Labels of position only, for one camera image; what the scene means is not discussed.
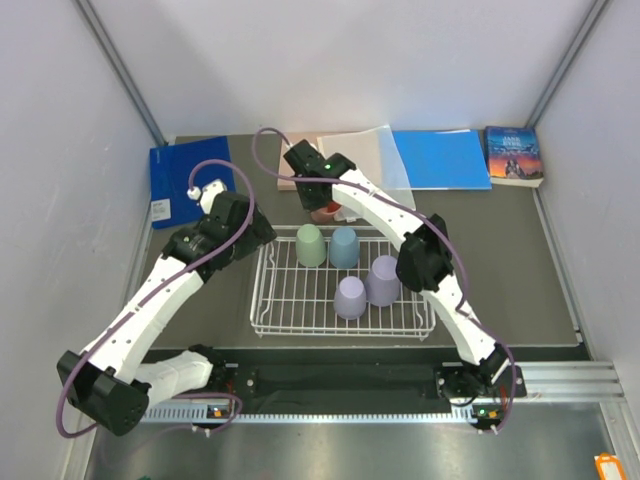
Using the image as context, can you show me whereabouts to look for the pink cup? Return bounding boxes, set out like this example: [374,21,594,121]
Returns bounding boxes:
[310,201,342,224]

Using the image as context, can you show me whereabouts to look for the light blue folder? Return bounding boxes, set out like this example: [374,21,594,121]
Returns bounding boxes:
[392,129,492,191]

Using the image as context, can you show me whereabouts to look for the pink board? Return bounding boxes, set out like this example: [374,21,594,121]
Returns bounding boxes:
[277,131,330,191]

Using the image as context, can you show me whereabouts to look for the small purple cup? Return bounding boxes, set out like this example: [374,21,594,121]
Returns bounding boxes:
[333,276,367,320]

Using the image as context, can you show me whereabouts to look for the blue cup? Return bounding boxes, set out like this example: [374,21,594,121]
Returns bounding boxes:
[329,227,360,269]

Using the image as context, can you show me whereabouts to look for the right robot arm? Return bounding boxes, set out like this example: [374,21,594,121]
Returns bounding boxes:
[284,140,517,400]

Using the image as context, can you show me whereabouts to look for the white slotted cable duct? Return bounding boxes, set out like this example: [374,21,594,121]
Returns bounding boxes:
[141,400,501,425]

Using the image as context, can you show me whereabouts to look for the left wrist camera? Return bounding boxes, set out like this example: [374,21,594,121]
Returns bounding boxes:
[187,179,227,214]

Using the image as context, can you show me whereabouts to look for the green cup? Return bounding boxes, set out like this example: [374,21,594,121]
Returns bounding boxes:
[295,224,326,268]

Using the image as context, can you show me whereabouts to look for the Jane Eyre paperback book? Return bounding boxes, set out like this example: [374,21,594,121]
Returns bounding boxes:
[484,126,544,188]

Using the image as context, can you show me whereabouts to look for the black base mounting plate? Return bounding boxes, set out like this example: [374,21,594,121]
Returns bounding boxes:
[176,362,526,414]

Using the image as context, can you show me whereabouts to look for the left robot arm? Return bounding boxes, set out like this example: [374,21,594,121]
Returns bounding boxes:
[56,191,276,436]

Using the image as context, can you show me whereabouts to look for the white mesh bag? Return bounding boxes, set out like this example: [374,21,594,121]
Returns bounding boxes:
[317,125,416,209]

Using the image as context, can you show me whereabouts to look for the large purple cup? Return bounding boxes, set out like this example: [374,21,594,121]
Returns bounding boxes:
[364,255,401,307]

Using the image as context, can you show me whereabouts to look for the white wire dish rack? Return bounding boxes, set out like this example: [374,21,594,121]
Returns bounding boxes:
[249,225,437,341]

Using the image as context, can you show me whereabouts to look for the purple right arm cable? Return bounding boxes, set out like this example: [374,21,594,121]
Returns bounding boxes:
[251,127,524,434]

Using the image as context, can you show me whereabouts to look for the dark blue folder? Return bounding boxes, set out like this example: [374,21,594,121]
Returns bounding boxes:
[149,136,231,230]

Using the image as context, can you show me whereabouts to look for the orange key tag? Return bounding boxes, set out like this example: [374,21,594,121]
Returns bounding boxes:
[594,453,627,480]

